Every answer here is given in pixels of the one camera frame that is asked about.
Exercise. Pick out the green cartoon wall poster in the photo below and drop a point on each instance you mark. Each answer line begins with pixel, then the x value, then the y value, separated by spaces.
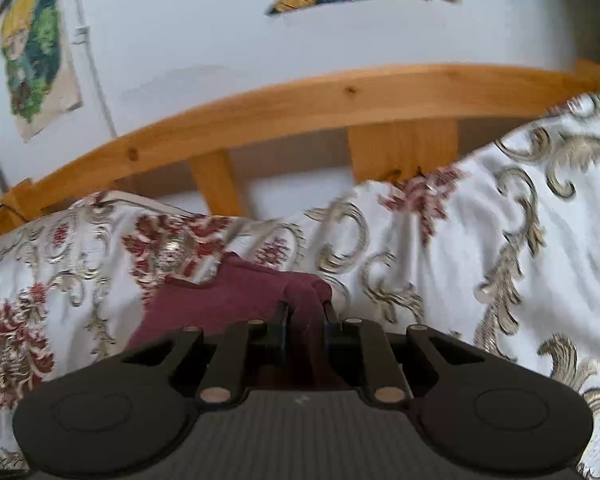
pixel 35 60

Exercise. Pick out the maroon small cloth garment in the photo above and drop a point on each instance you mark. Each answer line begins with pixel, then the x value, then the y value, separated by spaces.
pixel 240 295

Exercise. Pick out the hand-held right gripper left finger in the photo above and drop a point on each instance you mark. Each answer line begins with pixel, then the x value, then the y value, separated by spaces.
pixel 284 335

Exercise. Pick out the wooden bed frame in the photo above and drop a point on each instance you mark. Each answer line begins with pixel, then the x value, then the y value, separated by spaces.
pixel 330 100

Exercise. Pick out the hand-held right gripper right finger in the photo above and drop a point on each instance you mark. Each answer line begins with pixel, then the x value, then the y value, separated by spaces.
pixel 331 332

